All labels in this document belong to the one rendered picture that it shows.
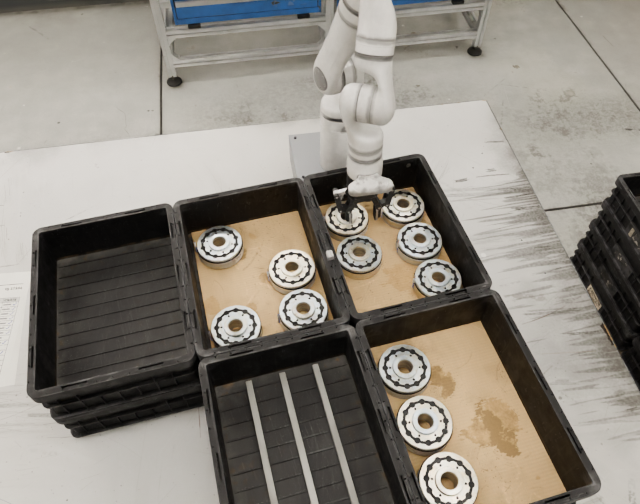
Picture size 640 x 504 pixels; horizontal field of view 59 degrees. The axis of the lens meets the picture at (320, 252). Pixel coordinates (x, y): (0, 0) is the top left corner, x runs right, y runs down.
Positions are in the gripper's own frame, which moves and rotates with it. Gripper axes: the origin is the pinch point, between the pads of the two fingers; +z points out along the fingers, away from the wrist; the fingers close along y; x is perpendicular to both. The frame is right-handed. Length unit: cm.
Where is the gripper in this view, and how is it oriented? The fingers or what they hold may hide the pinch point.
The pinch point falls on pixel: (362, 215)
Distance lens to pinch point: 131.3
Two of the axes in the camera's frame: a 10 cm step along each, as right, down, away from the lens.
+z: 0.3, 6.2, 7.8
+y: -9.9, 1.3, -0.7
